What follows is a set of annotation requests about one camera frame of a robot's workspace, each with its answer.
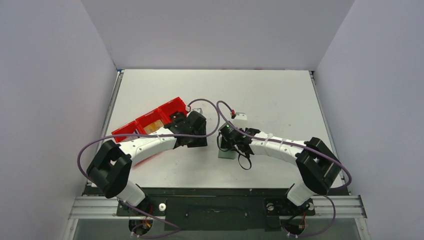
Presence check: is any red right bin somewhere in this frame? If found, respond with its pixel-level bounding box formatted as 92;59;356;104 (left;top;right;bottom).
157;97;188;125

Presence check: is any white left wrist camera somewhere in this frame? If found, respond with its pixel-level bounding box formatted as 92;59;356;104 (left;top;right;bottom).
185;105;203;115

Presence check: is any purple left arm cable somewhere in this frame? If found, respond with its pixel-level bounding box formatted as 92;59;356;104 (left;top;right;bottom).
76;98;222;239

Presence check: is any black card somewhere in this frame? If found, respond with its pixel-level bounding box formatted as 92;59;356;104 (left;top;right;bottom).
169;111;187;123

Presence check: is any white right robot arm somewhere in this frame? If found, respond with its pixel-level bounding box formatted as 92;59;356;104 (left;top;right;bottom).
218;124;341;214

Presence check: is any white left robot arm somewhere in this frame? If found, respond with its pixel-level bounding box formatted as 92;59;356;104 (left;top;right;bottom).
86;111;207;215

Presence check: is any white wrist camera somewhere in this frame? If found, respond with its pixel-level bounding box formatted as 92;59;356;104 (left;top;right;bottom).
231;112;248;121
185;105;203;115

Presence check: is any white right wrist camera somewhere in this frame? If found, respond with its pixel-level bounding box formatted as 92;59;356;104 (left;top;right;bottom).
231;112;248;121

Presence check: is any aluminium frame rail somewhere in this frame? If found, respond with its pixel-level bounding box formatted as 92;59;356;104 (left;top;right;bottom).
63;189;371;240

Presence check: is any gold card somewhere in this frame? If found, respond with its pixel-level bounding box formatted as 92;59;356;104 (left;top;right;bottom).
143;119;164;134

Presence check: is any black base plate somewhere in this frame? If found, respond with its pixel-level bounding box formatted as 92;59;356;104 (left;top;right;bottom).
82;187;349;232

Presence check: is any green leather card holder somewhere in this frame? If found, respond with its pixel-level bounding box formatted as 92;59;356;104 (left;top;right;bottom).
218;146;237;160

